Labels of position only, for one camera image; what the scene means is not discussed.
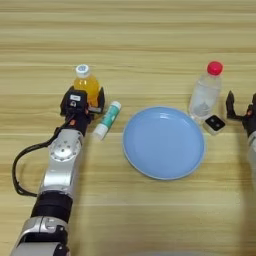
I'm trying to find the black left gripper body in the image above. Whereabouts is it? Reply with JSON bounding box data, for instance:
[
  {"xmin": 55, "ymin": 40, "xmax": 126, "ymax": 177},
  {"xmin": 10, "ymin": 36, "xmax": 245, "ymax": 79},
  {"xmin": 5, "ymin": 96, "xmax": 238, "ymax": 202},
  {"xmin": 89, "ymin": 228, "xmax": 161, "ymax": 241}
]
[{"xmin": 60, "ymin": 107, "xmax": 94, "ymax": 137}]

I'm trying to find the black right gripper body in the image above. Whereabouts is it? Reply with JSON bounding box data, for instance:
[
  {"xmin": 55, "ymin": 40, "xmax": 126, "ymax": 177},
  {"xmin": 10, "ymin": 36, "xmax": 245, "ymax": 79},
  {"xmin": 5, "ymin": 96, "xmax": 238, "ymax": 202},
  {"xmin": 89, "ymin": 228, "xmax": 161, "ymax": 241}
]
[{"xmin": 241, "ymin": 103, "xmax": 256, "ymax": 135}]

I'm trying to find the orange juice bottle white cap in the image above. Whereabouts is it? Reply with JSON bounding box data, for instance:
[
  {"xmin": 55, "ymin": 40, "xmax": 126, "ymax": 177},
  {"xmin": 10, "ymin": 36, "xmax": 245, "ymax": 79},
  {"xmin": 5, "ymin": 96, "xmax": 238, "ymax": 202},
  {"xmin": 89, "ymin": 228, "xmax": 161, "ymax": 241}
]
[{"xmin": 73, "ymin": 63, "xmax": 101, "ymax": 108}]

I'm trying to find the clear water bottle red cap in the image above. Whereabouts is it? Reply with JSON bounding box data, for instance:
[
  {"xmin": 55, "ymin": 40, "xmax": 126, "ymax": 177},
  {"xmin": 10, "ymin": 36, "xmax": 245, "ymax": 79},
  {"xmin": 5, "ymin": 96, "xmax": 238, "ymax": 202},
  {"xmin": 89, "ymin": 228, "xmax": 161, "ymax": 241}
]
[{"xmin": 187, "ymin": 60, "xmax": 224, "ymax": 125}]

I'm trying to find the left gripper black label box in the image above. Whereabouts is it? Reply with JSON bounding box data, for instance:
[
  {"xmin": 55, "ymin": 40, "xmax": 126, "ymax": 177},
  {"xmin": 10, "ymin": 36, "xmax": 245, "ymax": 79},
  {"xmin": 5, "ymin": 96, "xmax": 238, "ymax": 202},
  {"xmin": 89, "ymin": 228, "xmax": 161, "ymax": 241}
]
[{"xmin": 62, "ymin": 89, "xmax": 89, "ymax": 115}]

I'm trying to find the green white glue stick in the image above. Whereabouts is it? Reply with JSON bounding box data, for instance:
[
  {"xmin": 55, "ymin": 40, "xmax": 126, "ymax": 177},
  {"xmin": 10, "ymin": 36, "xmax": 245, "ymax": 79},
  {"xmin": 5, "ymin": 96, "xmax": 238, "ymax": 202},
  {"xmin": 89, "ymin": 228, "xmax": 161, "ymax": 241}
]
[{"xmin": 91, "ymin": 100, "xmax": 123, "ymax": 141}]

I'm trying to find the small white black cube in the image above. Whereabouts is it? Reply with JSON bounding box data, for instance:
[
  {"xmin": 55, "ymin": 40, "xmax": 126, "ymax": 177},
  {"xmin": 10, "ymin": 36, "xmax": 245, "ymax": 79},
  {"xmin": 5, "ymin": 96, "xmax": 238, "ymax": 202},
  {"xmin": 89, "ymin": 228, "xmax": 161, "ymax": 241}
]
[{"xmin": 203, "ymin": 114, "xmax": 227, "ymax": 136}]

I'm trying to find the blue round plate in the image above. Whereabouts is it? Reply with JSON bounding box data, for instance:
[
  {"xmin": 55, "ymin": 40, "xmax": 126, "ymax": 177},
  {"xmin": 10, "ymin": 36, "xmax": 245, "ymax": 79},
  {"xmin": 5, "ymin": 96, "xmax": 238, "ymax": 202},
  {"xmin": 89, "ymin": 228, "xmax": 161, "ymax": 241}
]
[{"xmin": 122, "ymin": 106, "xmax": 206, "ymax": 181}]

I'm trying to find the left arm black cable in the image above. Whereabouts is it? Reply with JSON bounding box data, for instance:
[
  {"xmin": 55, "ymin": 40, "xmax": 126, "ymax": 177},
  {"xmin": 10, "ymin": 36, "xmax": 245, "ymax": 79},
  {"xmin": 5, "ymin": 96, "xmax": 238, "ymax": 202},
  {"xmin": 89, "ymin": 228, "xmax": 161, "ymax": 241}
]
[{"xmin": 11, "ymin": 114, "xmax": 76, "ymax": 198}]

